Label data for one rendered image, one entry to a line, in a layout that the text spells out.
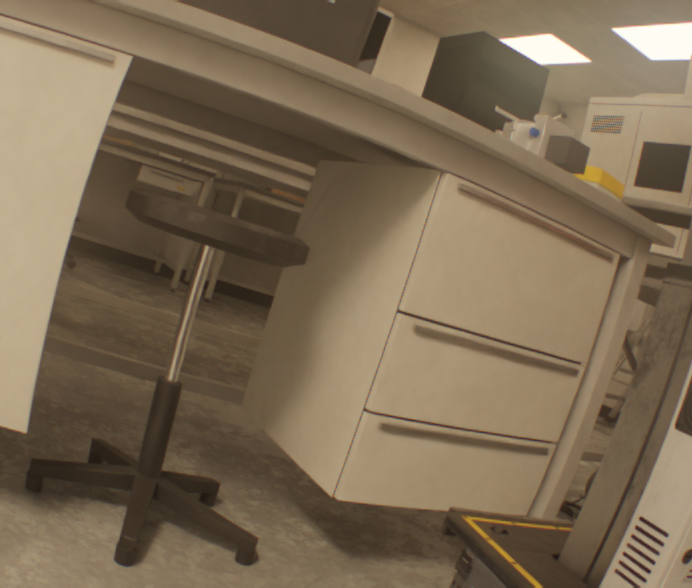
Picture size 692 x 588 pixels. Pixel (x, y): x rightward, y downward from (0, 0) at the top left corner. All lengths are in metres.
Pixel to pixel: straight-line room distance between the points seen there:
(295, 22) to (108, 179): 4.65
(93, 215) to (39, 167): 4.71
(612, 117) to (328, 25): 1.50
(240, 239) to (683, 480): 0.76
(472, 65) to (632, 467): 3.00
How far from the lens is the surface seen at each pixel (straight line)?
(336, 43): 1.25
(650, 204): 1.89
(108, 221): 5.81
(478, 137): 1.28
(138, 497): 1.35
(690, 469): 0.87
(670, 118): 2.37
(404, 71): 6.64
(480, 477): 1.52
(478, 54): 3.83
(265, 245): 1.20
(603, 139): 2.55
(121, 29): 1.12
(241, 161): 2.98
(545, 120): 1.50
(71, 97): 1.10
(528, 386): 1.51
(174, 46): 1.13
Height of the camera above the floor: 0.62
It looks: 2 degrees down
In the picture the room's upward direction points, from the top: 18 degrees clockwise
